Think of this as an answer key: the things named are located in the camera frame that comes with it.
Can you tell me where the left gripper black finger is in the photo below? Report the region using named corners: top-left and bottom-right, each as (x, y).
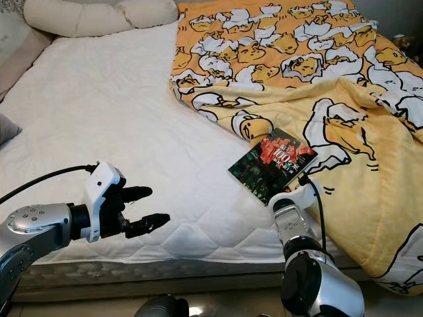
top-left (120, 186), bottom-right (153, 203)
top-left (126, 213), bottom-right (171, 240)

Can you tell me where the dark red cover book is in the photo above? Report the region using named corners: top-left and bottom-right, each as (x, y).
top-left (228, 127), bottom-right (318, 205)

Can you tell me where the yellow cartoon print blanket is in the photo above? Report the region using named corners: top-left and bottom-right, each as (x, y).
top-left (170, 0), bottom-right (423, 297)

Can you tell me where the black robot left foot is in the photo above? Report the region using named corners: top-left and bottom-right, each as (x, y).
top-left (134, 295), bottom-right (190, 317)

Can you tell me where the white quilted mattress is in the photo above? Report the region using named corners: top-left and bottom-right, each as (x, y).
top-left (0, 20), bottom-right (377, 288)

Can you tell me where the plain grey cushion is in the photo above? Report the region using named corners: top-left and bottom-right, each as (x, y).
top-left (0, 114), bottom-right (22, 147)

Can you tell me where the short cream bolster pillow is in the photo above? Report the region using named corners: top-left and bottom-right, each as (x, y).
top-left (114, 0), bottom-right (179, 30)

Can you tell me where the long cream bolster pillow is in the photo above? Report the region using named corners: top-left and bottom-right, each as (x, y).
top-left (23, 0), bottom-right (132, 39)

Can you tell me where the beige cushion with lettering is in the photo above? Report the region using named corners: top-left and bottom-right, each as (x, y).
top-left (0, 7), bottom-right (55, 101)

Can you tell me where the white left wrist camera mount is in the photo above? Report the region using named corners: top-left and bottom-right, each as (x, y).
top-left (83, 161), bottom-right (126, 242)

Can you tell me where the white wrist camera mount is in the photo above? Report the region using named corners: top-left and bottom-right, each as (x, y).
top-left (268, 182), bottom-right (323, 213)
top-left (83, 161), bottom-right (126, 242)

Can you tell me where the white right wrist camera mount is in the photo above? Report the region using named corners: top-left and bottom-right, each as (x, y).
top-left (268, 182), bottom-right (323, 213)

